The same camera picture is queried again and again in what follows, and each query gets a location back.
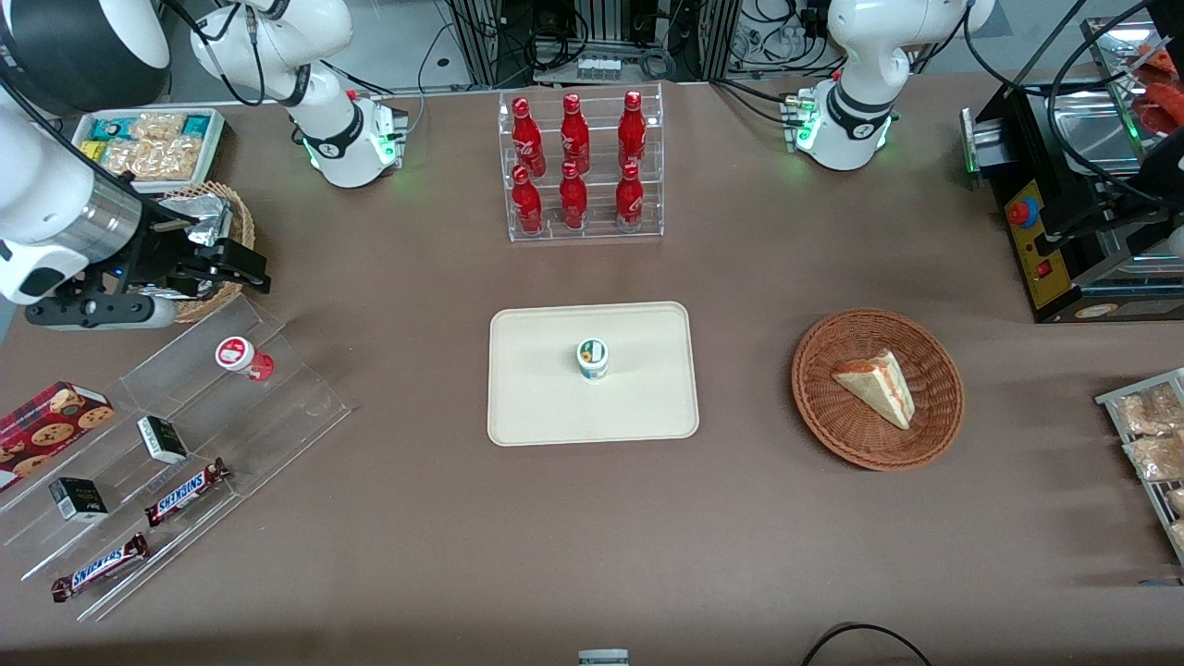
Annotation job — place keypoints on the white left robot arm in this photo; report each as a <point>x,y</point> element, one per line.
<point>860,55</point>

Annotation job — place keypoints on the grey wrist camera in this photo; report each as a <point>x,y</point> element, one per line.
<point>92,312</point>

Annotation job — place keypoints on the clear acrylic stepped display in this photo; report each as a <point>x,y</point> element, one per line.
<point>231,435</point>

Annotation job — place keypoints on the yellow snack packet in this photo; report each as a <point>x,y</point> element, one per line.
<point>91,150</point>

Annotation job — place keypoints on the small grey device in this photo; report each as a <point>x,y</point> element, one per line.
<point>603,658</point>

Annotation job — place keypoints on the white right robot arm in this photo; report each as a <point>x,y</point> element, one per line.
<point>46,185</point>

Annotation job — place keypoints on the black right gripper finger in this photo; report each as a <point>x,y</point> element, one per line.
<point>236,280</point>
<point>222,252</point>

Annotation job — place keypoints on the red cookie box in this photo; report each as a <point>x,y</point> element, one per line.
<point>46,425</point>

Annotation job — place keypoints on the Snickers chocolate bar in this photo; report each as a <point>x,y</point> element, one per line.
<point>100,566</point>
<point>185,492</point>

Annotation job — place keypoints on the teal snack packet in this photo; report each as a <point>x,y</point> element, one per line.
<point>196,123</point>
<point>109,128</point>

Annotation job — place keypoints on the white power strip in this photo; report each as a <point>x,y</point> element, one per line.
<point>598,68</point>

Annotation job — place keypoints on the green-label yogurt cup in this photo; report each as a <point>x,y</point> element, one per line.
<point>593,359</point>

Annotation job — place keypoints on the white snack bin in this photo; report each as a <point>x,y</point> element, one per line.
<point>215,157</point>

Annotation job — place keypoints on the round brown wicker basket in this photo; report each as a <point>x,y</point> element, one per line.
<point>832,416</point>

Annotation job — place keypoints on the clear bag of crackers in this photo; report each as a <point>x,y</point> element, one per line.
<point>157,157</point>

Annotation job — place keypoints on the small tan wicker basket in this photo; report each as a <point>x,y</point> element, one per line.
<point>242,222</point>

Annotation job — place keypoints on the red cola bottle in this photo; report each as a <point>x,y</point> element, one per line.
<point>527,139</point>
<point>574,134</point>
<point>527,203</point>
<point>573,199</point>
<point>629,197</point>
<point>632,129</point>

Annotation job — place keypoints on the silver foil bag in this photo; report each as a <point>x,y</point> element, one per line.
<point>208,217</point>

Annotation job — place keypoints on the clear acrylic bottle rack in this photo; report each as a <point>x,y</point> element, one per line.
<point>583,231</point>

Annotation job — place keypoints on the tray of packaged snacks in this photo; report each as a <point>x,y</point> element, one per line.
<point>1124,435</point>

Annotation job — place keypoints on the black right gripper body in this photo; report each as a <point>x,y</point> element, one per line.
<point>159,258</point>

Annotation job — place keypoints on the small black box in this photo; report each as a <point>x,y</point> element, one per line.
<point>79,499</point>
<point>163,439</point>

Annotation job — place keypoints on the clear bag of nuts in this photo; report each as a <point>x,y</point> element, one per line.
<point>1156,458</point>
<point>1152,412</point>

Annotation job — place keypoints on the cream rectangular tray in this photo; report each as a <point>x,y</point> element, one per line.
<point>536,388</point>

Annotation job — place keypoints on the triangular sandwich wedge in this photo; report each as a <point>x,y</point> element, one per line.
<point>879,384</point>

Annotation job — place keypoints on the black machine with yellow panel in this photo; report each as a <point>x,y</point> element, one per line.
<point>1064,185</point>

